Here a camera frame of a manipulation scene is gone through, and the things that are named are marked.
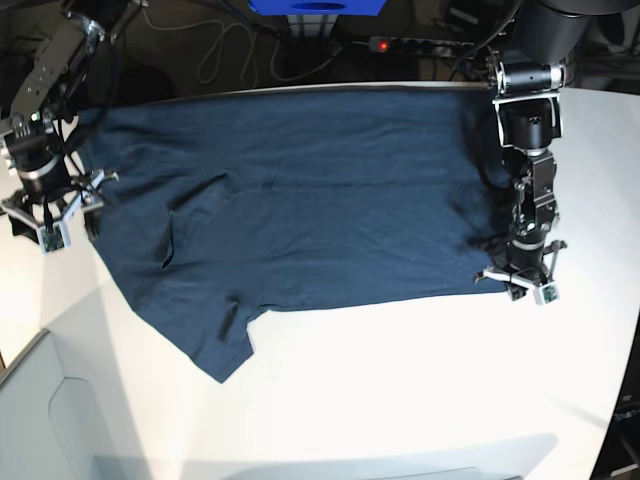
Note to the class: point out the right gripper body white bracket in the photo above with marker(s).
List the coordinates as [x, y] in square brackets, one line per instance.
[46, 222]

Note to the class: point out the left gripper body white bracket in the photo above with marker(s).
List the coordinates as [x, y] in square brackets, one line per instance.
[538, 279]

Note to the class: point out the dark blue T-shirt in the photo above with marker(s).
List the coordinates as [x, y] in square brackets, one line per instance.
[227, 207]

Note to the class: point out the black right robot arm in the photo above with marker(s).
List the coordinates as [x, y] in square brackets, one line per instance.
[33, 145]

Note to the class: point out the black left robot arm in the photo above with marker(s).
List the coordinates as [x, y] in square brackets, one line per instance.
[527, 73]

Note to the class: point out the blue box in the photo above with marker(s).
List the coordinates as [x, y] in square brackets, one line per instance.
[313, 7]

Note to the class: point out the white power strip red switch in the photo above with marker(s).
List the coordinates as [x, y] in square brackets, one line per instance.
[426, 48]

